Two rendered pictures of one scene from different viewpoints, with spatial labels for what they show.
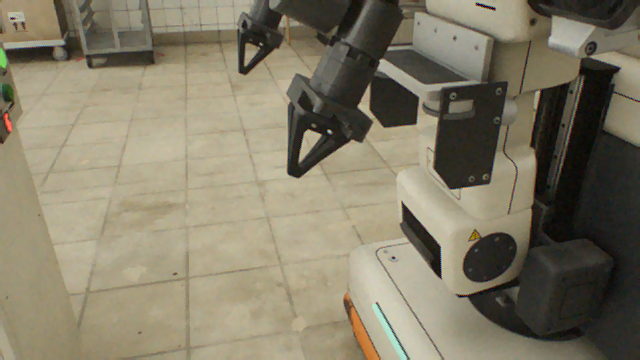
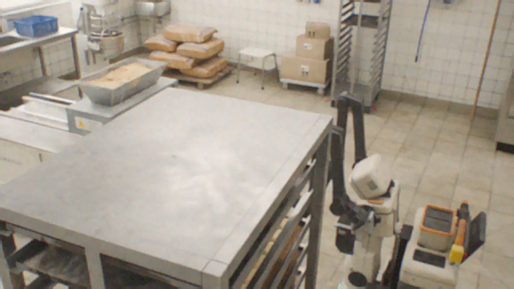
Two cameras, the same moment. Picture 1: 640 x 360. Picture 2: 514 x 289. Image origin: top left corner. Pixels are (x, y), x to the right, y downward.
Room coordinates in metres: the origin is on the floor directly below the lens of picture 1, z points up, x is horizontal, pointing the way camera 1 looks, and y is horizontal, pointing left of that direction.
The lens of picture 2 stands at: (-1.20, -1.14, 2.31)
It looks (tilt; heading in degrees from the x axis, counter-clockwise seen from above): 27 degrees down; 40
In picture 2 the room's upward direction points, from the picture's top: 1 degrees clockwise
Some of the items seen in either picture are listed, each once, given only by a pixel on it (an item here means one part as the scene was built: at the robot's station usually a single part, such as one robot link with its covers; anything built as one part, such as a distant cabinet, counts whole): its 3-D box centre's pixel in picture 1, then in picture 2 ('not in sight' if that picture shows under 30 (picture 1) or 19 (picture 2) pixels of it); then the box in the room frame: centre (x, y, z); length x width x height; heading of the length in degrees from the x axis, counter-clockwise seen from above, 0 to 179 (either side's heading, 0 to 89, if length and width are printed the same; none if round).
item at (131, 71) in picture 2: not in sight; (124, 78); (0.51, 1.36, 1.28); 0.54 x 0.27 x 0.06; 16
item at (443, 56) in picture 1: (434, 92); (353, 223); (0.78, -0.18, 0.77); 0.28 x 0.16 x 0.22; 16
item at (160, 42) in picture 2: not in sight; (170, 40); (3.25, 4.14, 0.47); 0.72 x 0.42 x 0.17; 14
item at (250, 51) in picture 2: not in sight; (259, 66); (3.79, 2.97, 0.23); 0.45 x 0.45 x 0.46; 5
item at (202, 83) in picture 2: not in sight; (186, 71); (3.30, 3.89, 0.06); 1.20 x 0.80 x 0.11; 106
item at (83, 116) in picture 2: not in sight; (128, 116); (0.51, 1.36, 1.01); 0.72 x 0.33 x 0.34; 16
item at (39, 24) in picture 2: not in sight; (37, 25); (1.47, 4.38, 0.95); 0.40 x 0.30 x 0.14; 16
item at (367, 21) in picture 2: not in sight; (365, 20); (4.02, 1.58, 1.05); 0.60 x 0.40 x 0.01; 16
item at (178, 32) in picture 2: not in sight; (189, 33); (3.33, 3.84, 0.62); 0.72 x 0.42 x 0.17; 110
